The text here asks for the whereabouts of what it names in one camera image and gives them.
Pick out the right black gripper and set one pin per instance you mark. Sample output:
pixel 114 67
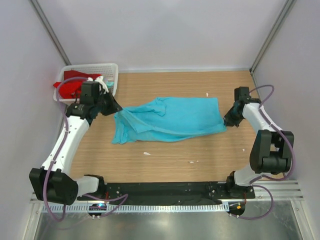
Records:
pixel 229 120

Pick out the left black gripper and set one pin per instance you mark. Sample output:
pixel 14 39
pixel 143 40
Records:
pixel 114 107

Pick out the blue t shirt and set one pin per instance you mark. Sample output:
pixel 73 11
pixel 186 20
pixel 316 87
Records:
pixel 168 119

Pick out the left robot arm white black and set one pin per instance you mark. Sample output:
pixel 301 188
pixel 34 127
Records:
pixel 51 182

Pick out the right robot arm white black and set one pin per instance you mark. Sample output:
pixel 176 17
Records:
pixel 272 151

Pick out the mint green t shirt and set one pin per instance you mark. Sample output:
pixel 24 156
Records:
pixel 109 83

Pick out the white plastic laundry basket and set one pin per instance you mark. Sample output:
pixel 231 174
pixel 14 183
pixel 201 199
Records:
pixel 109 70

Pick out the dark red t shirt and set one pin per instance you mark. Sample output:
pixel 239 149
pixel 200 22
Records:
pixel 73 73

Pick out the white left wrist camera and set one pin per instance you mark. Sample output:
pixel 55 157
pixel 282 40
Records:
pixel 102 83

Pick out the right aluminium corner post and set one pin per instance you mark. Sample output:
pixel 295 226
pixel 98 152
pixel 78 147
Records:
pixel 279 21

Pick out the aluminium corner post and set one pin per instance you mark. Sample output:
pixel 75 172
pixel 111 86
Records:
pixel 279 21
pixel 50 31

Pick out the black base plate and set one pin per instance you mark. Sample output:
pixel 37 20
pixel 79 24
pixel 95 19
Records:
pixel 174 193

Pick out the grey slotted cable duct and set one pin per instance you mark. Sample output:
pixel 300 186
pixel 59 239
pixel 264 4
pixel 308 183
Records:
pixel 99 207

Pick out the left aluminium corner post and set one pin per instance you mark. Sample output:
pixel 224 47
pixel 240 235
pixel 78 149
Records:
pixel 50 31

